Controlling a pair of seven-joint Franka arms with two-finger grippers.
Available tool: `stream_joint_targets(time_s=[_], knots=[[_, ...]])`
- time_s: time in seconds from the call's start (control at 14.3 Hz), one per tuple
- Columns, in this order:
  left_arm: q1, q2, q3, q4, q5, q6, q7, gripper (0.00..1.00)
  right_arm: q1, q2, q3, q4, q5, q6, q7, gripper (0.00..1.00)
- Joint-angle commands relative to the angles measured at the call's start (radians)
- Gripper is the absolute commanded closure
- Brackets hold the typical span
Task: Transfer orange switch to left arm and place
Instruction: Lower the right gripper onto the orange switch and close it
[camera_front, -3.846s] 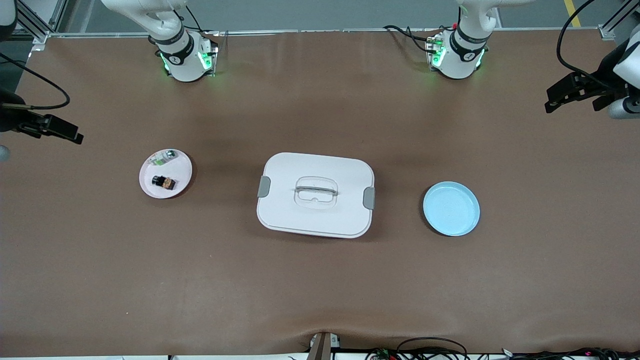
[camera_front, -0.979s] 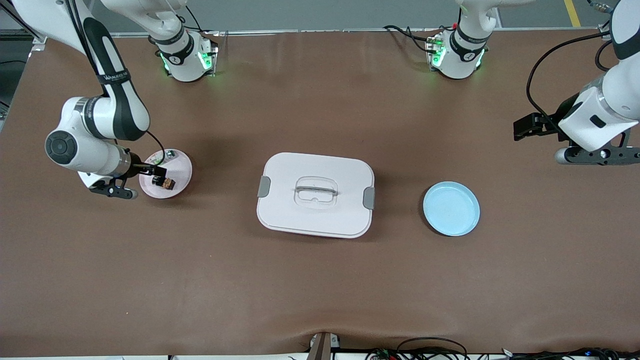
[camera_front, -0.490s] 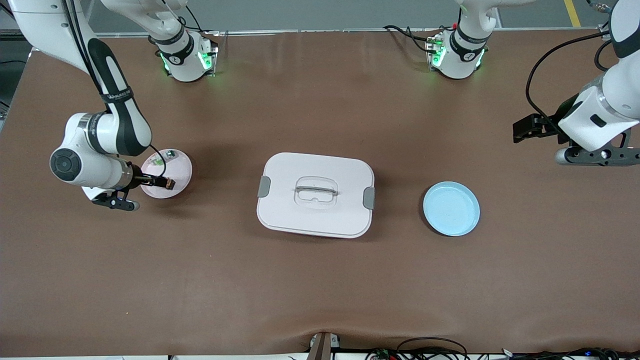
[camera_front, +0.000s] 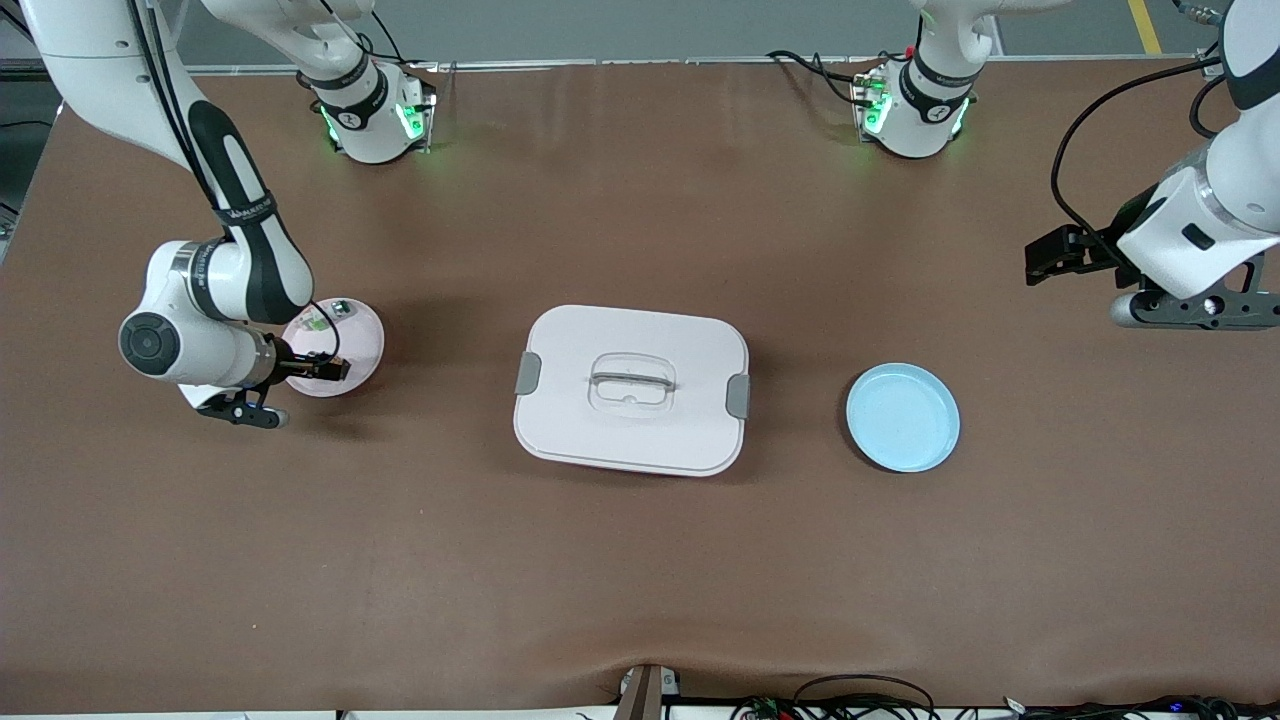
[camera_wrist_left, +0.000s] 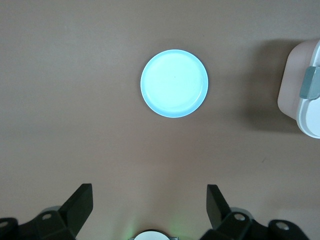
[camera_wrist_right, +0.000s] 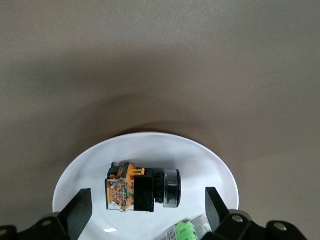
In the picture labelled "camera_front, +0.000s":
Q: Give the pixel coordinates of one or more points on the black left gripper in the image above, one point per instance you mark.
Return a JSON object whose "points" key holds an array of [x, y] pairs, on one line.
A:
{"points": [[1092, 251]]}

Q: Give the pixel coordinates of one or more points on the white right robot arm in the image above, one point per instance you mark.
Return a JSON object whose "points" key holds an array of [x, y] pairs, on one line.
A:
{"points": [[90, 70]]}

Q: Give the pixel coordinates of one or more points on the green and clear switch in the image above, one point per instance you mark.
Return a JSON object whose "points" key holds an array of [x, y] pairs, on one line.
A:
{"points": [[338, 310]]}

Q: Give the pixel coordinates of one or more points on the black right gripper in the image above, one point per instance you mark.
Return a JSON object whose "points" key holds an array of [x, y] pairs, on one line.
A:
{"points": [[291, 365]]}

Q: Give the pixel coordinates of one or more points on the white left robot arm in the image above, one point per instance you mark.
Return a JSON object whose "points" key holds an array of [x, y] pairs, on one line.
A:
{"points": [[1240, 170]]}

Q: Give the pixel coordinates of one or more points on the white lidded storage box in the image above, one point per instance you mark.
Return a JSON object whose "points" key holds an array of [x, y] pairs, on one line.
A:
{"points": [[600, 430]]}

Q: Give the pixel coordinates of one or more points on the aluminium camera post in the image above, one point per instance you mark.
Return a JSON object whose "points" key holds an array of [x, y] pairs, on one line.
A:
{"points": [[645, 695]]}

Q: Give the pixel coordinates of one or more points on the aluminium table edge rail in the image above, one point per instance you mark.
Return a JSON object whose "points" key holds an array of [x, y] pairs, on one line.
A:
{"points": [[650, 61]]}

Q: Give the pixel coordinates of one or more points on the pink round plate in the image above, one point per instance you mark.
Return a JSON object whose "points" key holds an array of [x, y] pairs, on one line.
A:
{"points": [[365, 335]]}

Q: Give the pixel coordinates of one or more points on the light blue round plate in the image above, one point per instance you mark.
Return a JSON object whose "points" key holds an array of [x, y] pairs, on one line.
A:
{"points": [[900, 420]]}

